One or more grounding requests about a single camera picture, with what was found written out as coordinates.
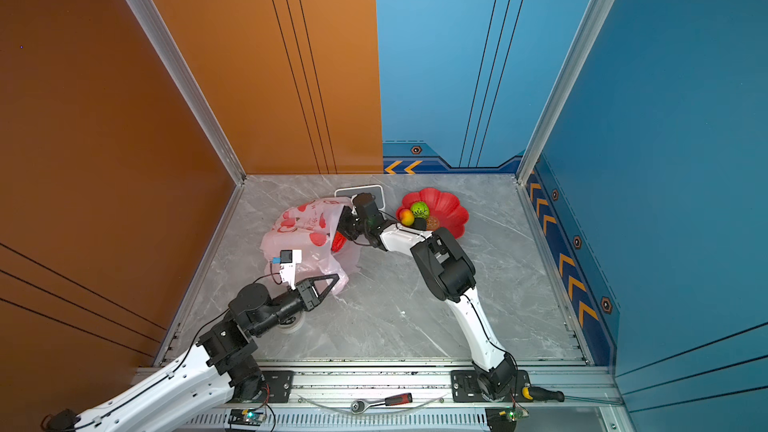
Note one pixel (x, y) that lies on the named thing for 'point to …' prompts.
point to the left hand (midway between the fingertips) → (339, 278)
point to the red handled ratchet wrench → (360, 406)
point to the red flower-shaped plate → (445, 207)
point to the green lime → (420, 209)
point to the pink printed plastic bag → (309, 226)
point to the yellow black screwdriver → (539, 393)
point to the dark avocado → (420, 224)
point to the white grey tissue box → (375, 189)
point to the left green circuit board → (246, 417)
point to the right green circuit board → (503, 419)
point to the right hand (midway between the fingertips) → (325, 221)
